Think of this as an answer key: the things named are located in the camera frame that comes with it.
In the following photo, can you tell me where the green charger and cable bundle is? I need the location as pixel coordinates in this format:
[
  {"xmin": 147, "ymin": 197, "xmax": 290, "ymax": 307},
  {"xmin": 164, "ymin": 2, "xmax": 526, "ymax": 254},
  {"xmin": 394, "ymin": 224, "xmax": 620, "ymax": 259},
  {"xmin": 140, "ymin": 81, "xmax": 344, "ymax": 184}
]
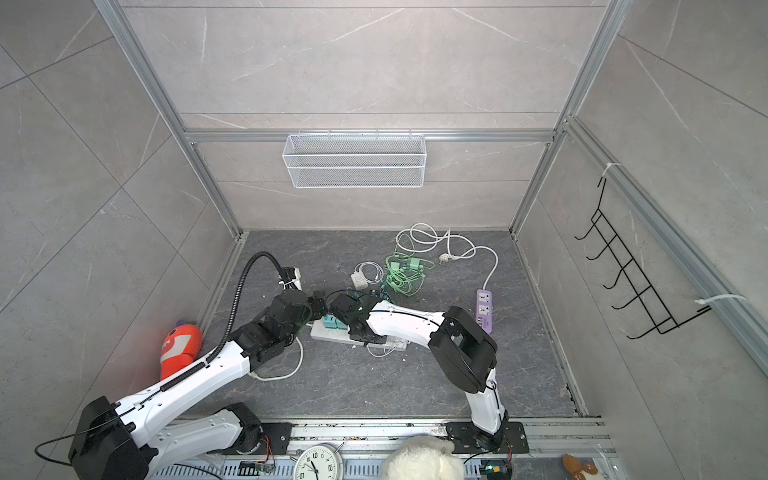
[{"xmin": 383, "ymin": 251, "xmax": 434, "ymax": 296}]

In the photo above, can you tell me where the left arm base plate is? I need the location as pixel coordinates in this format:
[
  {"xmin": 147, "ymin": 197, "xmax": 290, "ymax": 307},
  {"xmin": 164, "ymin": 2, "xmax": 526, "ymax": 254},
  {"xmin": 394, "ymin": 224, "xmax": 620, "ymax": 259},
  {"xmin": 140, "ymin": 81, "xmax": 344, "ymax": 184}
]
[{"xmin": 254, "ymin": 422, "xmax": 293, "ymax": 456}]

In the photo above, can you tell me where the white analog clock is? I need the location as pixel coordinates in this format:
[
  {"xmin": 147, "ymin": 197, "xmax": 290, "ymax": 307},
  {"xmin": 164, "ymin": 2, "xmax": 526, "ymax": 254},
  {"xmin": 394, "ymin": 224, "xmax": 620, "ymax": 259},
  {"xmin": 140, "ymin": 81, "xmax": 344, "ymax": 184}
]
[{"xmin": 293, "ymin": 444, "xmax": 344, "ymax": 480}]

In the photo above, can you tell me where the brown plush toy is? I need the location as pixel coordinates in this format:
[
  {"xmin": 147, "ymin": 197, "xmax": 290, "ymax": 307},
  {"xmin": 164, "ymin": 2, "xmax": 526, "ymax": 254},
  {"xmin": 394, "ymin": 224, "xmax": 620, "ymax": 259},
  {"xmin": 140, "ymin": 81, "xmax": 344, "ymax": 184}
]
[{"xmin": 562, "ymin": 454, "xmax": 606, "ymax": 480}]

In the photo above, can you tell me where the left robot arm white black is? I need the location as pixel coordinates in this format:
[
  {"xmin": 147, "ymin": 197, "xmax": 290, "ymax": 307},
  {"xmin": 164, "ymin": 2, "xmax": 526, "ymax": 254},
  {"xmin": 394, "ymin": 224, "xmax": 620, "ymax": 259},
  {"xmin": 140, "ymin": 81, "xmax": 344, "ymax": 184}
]
[{"xmin": 61, "ymin": 251, "xmax": 327, "ymax": 479}]

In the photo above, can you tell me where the black wire hook rack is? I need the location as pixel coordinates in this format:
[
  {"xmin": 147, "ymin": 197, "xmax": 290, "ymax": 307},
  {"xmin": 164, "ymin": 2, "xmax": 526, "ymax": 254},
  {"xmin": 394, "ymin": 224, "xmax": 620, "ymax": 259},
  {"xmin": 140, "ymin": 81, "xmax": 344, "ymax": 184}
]
[{"xmin": 574, "ymin": 178, "xmax": 712, "ymax": 340}]

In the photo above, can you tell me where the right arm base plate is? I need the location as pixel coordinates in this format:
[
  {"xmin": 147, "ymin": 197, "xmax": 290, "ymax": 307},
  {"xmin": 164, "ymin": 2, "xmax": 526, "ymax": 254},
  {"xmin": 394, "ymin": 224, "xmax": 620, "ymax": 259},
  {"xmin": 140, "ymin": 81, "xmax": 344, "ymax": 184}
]
[{"xmin": 445, "ymin": 421, "xmax": 530, "ymax": 454}]

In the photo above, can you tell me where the white 66W charger with cable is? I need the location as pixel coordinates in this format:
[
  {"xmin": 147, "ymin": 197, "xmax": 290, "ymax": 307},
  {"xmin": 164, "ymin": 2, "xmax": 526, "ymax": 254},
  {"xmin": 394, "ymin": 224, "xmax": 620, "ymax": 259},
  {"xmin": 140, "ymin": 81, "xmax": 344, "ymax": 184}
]
[{"xmin": 365, "ymin": 339, "xmax": 409, "ymax": 358}]

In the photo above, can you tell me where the red toy vacuum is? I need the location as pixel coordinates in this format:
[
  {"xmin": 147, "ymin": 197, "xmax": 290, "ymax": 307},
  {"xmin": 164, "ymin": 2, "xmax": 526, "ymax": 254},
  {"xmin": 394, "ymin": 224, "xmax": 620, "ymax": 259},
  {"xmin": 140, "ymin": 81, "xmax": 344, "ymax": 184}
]
[{"xmin": 160, "ymin": 324, "xmax": 203, "ymax": 380}]

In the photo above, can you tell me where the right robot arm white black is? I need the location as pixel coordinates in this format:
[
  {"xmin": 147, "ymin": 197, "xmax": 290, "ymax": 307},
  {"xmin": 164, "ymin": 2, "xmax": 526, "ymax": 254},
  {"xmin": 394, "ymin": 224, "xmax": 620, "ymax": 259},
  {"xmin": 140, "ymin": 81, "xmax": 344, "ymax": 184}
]
[{"xmin": 328, "ymin": 294, "xmax": 508, "ymax": 451}]

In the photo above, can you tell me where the aluminium front rail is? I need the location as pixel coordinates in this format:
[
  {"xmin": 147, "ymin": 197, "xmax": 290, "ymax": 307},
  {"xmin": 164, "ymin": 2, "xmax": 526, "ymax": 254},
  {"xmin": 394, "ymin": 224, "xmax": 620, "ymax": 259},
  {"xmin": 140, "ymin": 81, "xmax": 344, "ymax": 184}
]
[{"xmin": 155, "ymin": 417, "xmax": 627, "ymax": 479}]

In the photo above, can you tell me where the purple small power strip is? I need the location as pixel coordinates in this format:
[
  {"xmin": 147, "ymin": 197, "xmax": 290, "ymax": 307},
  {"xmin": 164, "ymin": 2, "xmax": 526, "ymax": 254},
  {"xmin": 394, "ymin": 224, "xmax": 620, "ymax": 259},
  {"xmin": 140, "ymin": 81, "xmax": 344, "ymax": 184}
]
[{"xmin": 475, "ymin": 289, "xmax": 493, "ymax": 334}]

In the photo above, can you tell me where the white wire mesh basket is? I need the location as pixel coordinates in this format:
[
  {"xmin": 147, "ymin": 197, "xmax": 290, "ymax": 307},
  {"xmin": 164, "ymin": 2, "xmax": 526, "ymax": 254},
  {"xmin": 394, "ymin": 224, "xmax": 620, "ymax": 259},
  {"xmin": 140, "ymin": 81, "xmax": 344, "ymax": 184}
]
[{"xmin": 282, "ymin": 133, "xmax": 428, "ymax": 189}]

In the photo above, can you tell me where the white multicolour power strip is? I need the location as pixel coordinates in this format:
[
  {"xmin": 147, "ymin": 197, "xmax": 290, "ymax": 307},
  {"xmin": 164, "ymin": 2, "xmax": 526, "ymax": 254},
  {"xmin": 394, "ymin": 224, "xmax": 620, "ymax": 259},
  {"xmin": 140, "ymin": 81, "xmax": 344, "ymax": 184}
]
[{"xmin": 310, "ymin": 320, "xmax": 403, "ymax": 347}]

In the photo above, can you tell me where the teal charger cable bundle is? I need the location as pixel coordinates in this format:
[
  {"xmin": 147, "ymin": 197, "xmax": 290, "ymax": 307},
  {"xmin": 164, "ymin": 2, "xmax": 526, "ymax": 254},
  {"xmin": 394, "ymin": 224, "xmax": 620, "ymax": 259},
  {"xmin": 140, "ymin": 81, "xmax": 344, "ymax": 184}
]
[{"xmin": 326, "ymin": 286, "xmax": 397, "ymax": 304}]

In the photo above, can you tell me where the white plush toy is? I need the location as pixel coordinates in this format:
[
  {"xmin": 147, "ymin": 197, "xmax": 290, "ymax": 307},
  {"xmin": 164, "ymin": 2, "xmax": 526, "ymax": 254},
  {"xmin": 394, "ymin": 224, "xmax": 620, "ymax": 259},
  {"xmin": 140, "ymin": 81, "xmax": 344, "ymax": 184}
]
[{"xmin": 380, "ymin": 436, "xmax": 464, "ymax": 480}]

